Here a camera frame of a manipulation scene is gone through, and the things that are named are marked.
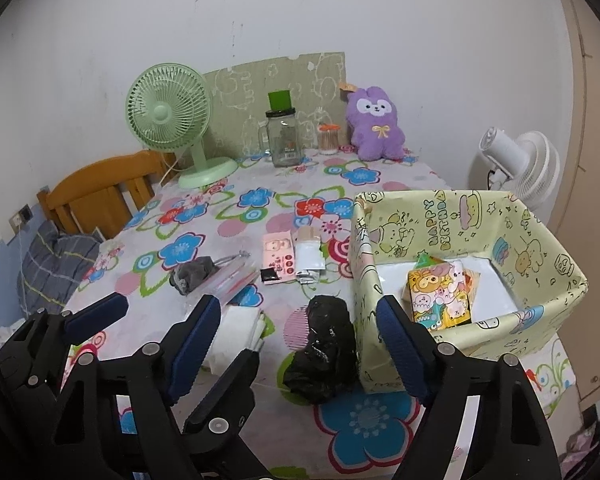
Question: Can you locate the cotton swab container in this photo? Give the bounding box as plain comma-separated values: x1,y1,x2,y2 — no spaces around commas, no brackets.
317,123,341,156

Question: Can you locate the grey plaid cloth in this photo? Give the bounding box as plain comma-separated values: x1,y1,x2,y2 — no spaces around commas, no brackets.
17,222,102,313

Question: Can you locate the white and beige packet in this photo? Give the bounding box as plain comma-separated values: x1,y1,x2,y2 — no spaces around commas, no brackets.
292,225,327,284

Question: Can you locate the floral tablecloth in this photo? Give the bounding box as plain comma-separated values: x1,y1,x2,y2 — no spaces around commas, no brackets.
60,146,577,480

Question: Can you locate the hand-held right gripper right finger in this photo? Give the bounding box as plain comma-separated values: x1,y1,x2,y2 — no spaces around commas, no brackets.
377,295,556,480

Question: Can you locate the black plastic bag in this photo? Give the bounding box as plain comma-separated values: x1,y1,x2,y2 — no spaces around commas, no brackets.
283,295,359,405

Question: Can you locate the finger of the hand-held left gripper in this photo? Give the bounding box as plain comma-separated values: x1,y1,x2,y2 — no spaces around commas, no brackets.
55,294,129,356
181,347,261,438

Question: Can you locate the green fan cable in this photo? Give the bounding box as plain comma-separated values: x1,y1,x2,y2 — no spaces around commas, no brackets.
161,152,182,184

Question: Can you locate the white fan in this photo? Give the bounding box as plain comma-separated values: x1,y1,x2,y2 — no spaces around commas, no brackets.
470,127,562,217

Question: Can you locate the green packet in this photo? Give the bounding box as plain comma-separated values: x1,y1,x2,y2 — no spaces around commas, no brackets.
414,253,446,273

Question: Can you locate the wooden chair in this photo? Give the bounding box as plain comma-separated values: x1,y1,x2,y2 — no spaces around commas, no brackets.
37,150,178,241

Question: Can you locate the clear plastic pouch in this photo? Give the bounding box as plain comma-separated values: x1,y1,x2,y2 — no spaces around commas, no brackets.
204,254,262,307

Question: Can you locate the grey sock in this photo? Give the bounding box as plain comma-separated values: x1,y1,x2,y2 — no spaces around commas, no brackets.
172,256,217,297

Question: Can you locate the colourful cartoon tissue pack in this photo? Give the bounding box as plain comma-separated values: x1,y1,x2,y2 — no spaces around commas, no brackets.
407,260,477,332

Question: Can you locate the purple plush bunny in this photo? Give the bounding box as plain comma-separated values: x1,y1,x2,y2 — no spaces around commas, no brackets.
343,82,407,162

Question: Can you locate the beige door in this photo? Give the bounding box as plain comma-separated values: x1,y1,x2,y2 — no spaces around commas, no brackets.
560,0,600,402

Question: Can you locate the white tissue pack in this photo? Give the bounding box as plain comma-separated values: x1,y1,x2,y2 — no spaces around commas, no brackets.
200,304,267,372

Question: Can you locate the green patterned board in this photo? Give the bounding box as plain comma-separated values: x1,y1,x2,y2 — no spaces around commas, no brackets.
202,51,347,161

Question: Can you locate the pink card packet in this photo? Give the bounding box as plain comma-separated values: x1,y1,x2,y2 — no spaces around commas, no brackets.
261,232,297,286

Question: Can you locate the green desk fan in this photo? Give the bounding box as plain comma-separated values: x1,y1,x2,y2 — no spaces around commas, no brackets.
125,62,239,189

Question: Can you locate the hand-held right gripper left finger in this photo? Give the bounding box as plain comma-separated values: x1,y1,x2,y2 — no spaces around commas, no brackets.
54,294,222,480

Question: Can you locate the glass jar with green top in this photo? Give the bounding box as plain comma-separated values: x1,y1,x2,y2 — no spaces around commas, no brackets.
257,90,304,168

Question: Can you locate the yellow gift-wrapped box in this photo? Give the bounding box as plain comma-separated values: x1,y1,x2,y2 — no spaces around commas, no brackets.
350,189,589,397

